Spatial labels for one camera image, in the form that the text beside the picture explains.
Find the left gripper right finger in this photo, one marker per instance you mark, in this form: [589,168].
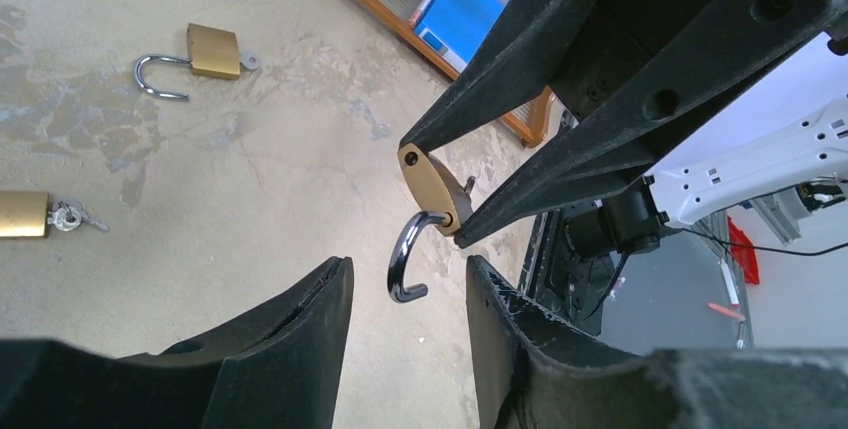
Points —
[533,370]

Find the red white marker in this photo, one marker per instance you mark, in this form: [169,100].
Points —
[417,13]

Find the brass padlock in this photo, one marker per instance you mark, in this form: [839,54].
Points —
[430,214]
[32,214]
[212,53]

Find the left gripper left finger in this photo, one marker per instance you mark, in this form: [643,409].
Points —
[277,365]

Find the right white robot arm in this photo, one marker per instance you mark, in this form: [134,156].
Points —
[814,144]

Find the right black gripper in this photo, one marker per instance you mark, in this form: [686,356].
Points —
[640,75]

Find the blue notebook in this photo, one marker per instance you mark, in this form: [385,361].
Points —
[455,29]

